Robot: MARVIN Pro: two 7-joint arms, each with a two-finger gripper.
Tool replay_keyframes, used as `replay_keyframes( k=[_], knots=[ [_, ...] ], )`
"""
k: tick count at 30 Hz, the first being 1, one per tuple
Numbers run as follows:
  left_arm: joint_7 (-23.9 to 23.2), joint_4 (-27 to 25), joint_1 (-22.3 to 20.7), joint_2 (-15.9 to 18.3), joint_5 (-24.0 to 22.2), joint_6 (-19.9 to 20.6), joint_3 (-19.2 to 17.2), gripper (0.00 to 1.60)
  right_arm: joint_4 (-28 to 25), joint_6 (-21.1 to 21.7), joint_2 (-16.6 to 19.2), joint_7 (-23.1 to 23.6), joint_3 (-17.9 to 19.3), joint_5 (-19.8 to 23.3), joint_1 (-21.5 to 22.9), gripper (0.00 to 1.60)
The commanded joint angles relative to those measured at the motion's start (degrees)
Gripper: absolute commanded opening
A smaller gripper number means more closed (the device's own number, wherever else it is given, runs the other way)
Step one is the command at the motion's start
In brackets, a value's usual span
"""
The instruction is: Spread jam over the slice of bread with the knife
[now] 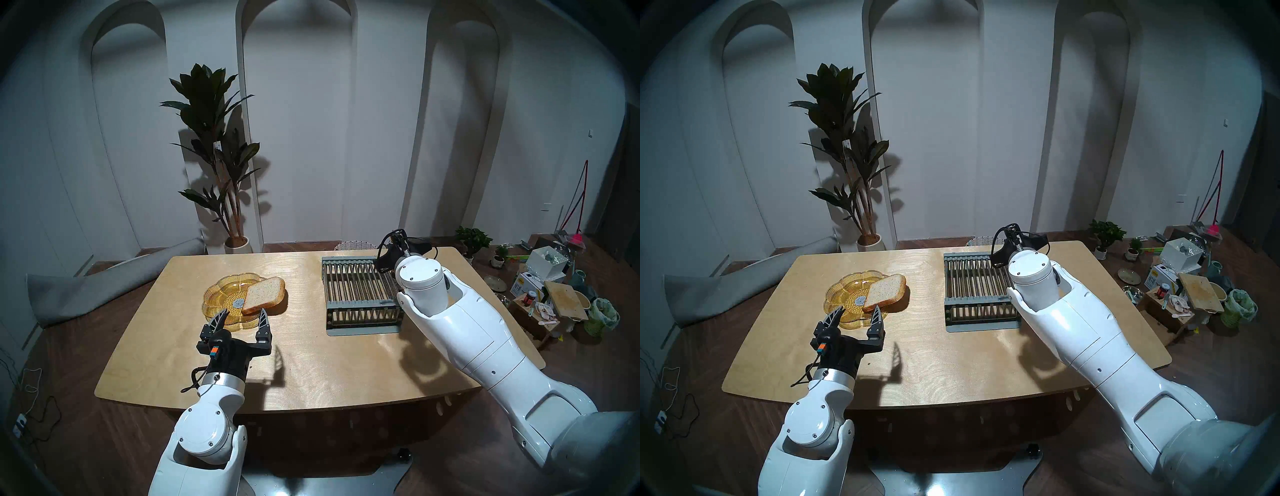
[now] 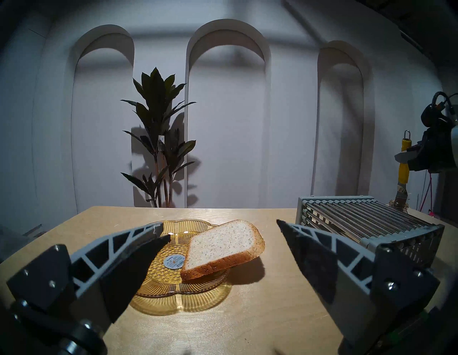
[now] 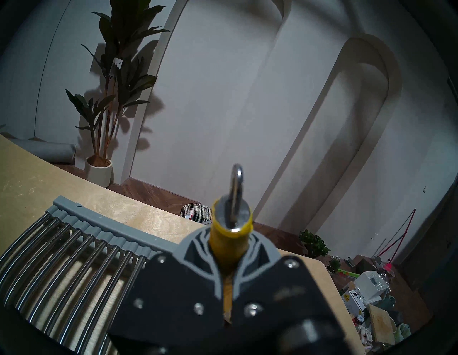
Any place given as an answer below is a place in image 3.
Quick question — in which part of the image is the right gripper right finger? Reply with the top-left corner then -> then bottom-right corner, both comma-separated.
230,231 -> 354,355

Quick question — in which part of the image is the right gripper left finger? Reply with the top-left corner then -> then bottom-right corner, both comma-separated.
107,228 -> 234,355

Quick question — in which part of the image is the yellow handled butter knife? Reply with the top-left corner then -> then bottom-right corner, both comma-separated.
209,164 -> 254,322

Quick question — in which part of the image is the bushy small potted plant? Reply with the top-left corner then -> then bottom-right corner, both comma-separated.
299,229 -> 330,259

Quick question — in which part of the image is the white cardboard box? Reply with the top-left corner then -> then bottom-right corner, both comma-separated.
341,290 -> 365,317

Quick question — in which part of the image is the woven wicker basket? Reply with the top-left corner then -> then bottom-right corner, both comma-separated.
180,203 -> 212,224

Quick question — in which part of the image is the white kitchen appliance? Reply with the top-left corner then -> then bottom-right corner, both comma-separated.
354,271 -> 390,305

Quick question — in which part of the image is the wooden cutting board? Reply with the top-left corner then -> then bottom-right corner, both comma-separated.
369,304 -> 396,346

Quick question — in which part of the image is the grey dish drying rack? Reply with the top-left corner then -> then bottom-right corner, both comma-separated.
0,196 -> 179,355

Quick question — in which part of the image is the tall potted plant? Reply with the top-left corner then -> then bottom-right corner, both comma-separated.
65,0 -> 171,188

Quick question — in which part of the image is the red handled broom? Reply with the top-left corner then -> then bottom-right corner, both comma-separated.
372,209 -> 416,271

